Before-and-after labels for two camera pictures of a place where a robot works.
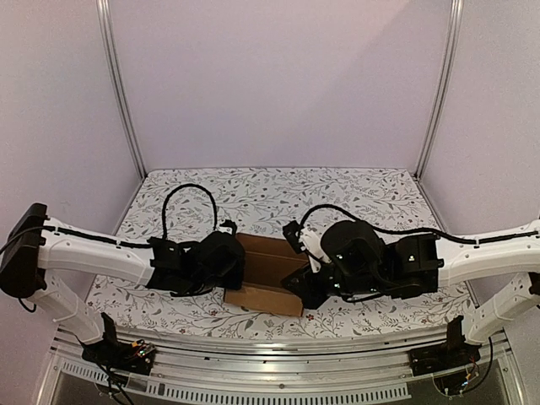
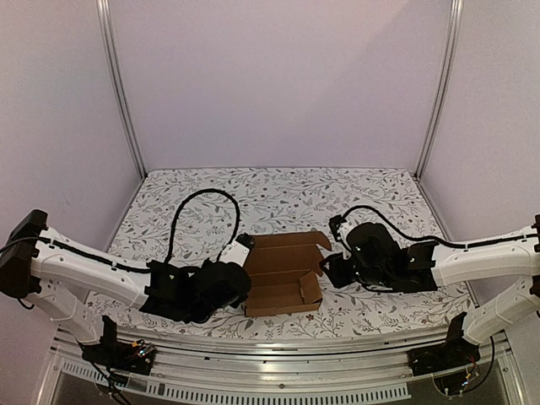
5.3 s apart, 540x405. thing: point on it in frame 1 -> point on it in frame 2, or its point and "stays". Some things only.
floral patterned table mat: [185, 203] stays
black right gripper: [301, 286] -> [337, 265]
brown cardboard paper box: [268, 261] stays
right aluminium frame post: [457, 9] stays
